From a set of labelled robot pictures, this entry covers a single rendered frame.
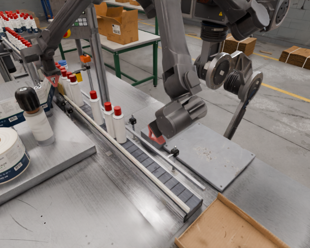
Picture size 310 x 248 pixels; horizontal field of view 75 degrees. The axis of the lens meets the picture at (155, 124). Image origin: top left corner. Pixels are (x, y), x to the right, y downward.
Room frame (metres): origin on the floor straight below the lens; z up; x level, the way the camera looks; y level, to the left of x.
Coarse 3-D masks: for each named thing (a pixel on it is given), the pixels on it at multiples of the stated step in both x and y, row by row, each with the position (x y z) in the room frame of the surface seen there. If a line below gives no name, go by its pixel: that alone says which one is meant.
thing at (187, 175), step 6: (102, 108) 0.94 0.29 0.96; (126, 126) 0.78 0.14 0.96; (132, 132) 0.73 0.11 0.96; (138, 138) 0.70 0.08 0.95; (150, 144) 0.65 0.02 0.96; (156, 150) 0.62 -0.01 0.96; (162, 156) 0.58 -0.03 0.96; (168, 162) 0.55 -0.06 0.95; (180, 168) 0.52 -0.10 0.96; (186, 174) 0.49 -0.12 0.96; (192, 180) 0.46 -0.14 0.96; (198, 186) 0.44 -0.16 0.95; (204, 186) 0.43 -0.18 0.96
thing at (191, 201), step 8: (88, 112) 1.02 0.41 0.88; (88, 120) 0.94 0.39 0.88; (104, 120) 0.94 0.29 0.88; (96, 128) 0.86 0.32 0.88; (104, 128) 0.86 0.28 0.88; (104, 136) 0.80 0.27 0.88; (112, 144) 0.75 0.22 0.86; (120, 144) 0.74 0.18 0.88; (128, 144) 0.74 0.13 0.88; (128, 152) 0.68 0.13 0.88; (136, 152) 0.68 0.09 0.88; (144, 160) 0.63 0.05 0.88; (152, 160) 0.63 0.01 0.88; (152, 168) 0.58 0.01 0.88; (160, 168) 0.58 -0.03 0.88; (160, 176) 0.54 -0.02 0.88; (168, 176) 0.54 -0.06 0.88; (168, 184) 0.50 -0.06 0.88; (176, 184) 0.50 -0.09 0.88; (176, 192) 0.46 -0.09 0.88; (184, 192) 0.46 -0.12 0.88; (184, 200) 0.43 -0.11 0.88; (192, 200) 0.43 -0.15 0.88; (200, 200) 0.43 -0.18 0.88; (192, 208) 0.40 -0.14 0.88
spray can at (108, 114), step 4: (104, 104) 0.79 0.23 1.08; (108, 104) 0.79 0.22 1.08; (108, 108) 0.78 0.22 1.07; (104, 112) 0.79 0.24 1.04; (108, 112) 0.78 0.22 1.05; (112, 112) 0.79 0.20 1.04; (104, 116) 0.79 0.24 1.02; (108, 116) 0.77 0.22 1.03; (112, 116) 0.78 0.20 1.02; (108, 120) 0.78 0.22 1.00; (112, 120) 0.78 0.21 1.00; (108, 124) 0.78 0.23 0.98; (112, 124) 0.78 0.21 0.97; (108, 128) 0.78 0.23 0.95; (112, 128) 0.78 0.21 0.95; (108, 132) 0.78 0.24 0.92; (112, 132) 0.78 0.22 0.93; (112, 136) 0.77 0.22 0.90
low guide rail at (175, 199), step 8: (64, 96) 1.15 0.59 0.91; (72, 104) 1.06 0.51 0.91; (80, 112) 0.99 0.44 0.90; (136, 160) 0.60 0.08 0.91; (144, 168) 0.55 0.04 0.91; (152, 176) 0.51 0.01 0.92; (160, 184) 0.48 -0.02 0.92; (168, 192) 0.44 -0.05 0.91; (176, 200) 0.41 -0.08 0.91; (184, 208) 0.38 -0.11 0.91
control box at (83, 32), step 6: (54, 0) 1.09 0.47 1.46; (60, 0) 1.10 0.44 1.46; (66, 0) 1.10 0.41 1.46; (54, 6) 1.09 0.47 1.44; (60, 6) 1.09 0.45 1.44; (54, 12) 1.09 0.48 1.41; (72, 30) 1.10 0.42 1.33; (78, 30) 1.10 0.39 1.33; (84, 30) 1.11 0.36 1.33; (90, 30) 1.11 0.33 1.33; (66, 36) 1.09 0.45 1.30; (72, 36) 1.10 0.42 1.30; (78, 36) 1.10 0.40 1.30; (84, 36) 1.10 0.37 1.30; (90, 36) 1.11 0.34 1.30
